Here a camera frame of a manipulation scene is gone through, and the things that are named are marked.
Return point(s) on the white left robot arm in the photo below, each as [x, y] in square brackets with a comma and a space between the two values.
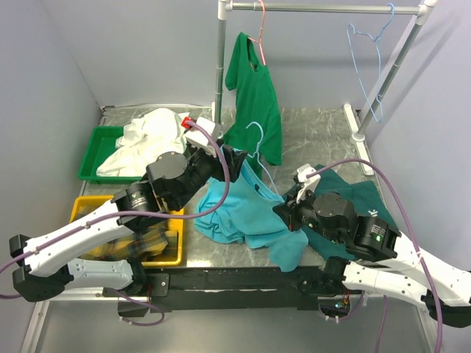
[53, 263]

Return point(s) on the white shirt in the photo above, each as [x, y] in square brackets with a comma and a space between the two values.
[143, 141]

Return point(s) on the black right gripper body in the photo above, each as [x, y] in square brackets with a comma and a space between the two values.
[301, 213]

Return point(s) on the light blue t shirt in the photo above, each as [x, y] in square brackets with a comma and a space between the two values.
[246, 216]

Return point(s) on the dark teal garment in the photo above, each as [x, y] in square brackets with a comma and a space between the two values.
[353, 187]

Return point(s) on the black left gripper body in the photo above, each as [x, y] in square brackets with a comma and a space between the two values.
[202, 166]

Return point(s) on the yellow plaid cloth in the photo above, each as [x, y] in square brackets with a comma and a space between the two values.
[159, 242]

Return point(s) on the blue wire hanger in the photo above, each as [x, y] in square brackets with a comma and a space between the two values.
[357, 73]
[257, 154]

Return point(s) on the yellow plastic bin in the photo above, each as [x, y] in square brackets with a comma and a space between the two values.
[172, 261]

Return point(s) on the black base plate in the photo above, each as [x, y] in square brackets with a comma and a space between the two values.
[173, 289]

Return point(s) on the green plastic tray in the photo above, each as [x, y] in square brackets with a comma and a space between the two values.
[101, 145]

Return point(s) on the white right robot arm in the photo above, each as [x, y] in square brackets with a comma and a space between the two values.
[409, 274]

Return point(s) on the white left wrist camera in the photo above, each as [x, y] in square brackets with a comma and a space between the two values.
[195, 136]

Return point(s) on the grey white clothes rack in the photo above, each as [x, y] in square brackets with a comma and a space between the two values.
[358, 128]

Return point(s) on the green t shirt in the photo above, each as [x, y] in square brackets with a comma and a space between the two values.
[255, 100]

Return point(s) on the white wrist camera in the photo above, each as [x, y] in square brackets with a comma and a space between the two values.
[195, 136]
[305, 179]

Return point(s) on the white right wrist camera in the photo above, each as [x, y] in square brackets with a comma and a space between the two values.
[305, 179]

